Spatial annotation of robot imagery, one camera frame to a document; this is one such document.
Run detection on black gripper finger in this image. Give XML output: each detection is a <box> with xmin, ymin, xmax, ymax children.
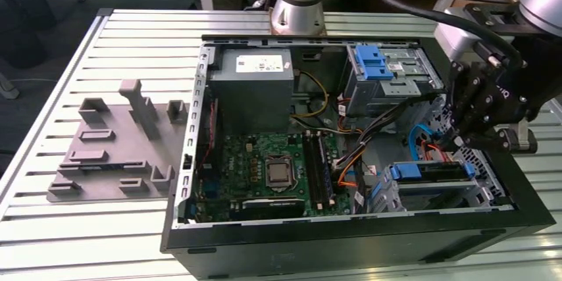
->
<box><xmin>438</xmin><ymin>61</ymin><xmax>485</xmax><ymax>149</ymax></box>
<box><xmin>458</xmin><ymin>109</ymin><xmax>514</xmax><ymax>155</ymax></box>

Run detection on orange and black power wire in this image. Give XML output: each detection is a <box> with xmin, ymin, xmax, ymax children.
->
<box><xmin>420</xmin><ymin>139</ymin><xmax>461</xmax><ymax>163</ymax></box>

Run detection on blue data wire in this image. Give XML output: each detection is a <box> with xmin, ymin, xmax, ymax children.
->
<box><xmin>408</xmin><ymin>122</ymin><xmax>446</xmax><ymax>163</ymax></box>

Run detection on hard disk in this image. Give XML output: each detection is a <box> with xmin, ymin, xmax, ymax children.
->
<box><xmin>392</xmin><ymin>161</ymin><xmax>477</xmax><ymax>183</ymax></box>

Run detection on silver disk bay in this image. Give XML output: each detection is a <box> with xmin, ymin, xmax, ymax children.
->
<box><xmin>377</xmin><ymin>161</ymin><xmax>502</xmax><ymax>213</ymax></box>

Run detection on grey metal drive cage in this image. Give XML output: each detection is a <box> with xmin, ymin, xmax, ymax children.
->
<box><xmin>345</xmin><ymin>42</ymin><xmax>449</xmax><ymax>117</ymax></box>

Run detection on blue plastic drive latch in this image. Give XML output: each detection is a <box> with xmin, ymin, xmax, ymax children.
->
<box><xmin>356</xmin><ymin>45</ymin><xmax>396</xmax><ymax>82</ymax></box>

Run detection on RAM stick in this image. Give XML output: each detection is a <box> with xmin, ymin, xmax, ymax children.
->
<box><xmin>318</xmin><ymin>134</ymin><xmax>338</xmax><ymax>201</ymax></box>

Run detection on black RAM slot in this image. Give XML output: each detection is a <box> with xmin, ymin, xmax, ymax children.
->
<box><xmin>302</xmin><ymin>132</ymin><xmax>325</xmax><ymax>208</ymax></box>

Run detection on silver CPU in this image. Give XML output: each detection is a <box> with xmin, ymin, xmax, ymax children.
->
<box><xmin>266</xmin><ymin>161</ymin><xmax>292</xmax><ymax>185</ymax></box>

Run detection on grey Dell power supply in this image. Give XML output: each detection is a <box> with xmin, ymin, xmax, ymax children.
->
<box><xmin>206</xmin><ymin>47</ymin><xmax>294</xmax><ymax>134</ymax></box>

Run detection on CPU socket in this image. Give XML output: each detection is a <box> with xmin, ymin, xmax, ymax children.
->
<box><xmin>261</xmin><ymin>154</ymin><xmax>297</xmax><ymax>193</ymax></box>

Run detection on green Dell motherboard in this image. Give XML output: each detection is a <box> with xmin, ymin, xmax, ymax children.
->
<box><xmin>193</xmin><ymin>131</ymin><xmax>353</xmax><ymax>222</ymax></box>

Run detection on black open PC case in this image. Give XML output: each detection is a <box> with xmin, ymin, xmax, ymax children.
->
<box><xmin>158</xmin><ymin>32</ymin><xmax>557</xmax><ymax>280</ymax></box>

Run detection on black graphics card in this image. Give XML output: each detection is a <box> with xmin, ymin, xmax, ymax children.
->
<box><xmin>227</xmin><ymin>197</ymin><xmax>308</xmax><ymax>221</ymax></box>

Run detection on grey parts rack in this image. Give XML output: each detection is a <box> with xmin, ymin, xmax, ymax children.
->
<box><xmin>46</xmin><ymin>78</ymin><xmax>193</xmax><ymax>203</ymax></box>

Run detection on grey metal foot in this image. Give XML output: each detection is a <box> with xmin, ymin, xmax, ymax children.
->
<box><xmin>0</xmin><ymin>72</ymin><xmax>22</xmax><ymax>100</ymax></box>

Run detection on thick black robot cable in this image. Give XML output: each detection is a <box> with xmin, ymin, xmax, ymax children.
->
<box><xmin>372</xmin><ymin>0</ymin><xmax>528</xmax><ymax>68</ymax></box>

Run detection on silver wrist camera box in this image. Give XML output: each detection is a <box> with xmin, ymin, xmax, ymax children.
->
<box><xmin>434</xmin><ymin>14</ymin><xmax>489</xmax><ymax>63</ymax></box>

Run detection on black cable bundle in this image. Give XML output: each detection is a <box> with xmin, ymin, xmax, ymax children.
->
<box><xmin>349</xmin><ymin>93</ymin><xmax>445</xmax><ymax>215</ymax></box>

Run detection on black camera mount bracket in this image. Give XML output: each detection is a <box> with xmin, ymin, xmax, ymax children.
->
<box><xmin>465</xmin><ymin>3</ymin><xmax>528</xmax><ymax>35</ymax></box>

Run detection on red and black wires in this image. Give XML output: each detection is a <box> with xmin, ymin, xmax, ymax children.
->
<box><xmin>336</xmin><ymin>93</ymin><xmax>366</xmax><ymax>136</ymax></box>

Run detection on yellow wire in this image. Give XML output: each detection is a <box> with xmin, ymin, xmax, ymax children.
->
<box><xmin>290</xmin><ymin>69</ymin><xmax>332</xmax><ymax>120</ymax></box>

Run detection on orange and white wire bundle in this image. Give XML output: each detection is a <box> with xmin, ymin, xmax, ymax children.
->
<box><xmin>333</xmin><ymin>149</ymin><xmax>369</xmax><ymax>190</ymax></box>

